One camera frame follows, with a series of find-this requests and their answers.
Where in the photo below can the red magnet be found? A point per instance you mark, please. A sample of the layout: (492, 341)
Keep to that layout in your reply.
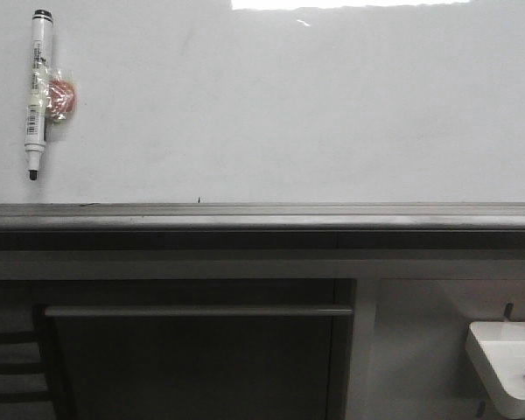
(60, 94)

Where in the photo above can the grey aluminium marker tray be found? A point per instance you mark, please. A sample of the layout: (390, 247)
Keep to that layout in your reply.
(262, 226)

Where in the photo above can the white whiteboard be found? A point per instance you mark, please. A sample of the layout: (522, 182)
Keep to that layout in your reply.
(196, 101)

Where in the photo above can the white whiteboard marker pen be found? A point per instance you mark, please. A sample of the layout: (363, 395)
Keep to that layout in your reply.
(41, 61)

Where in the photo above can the dark grey panel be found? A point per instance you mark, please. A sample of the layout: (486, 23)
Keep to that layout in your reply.
(197, 362)

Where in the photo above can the dark slatted chair back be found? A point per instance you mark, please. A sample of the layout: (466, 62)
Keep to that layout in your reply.
(23, 377)

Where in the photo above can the white plastic tray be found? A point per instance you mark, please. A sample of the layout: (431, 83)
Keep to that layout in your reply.
(497, 352)

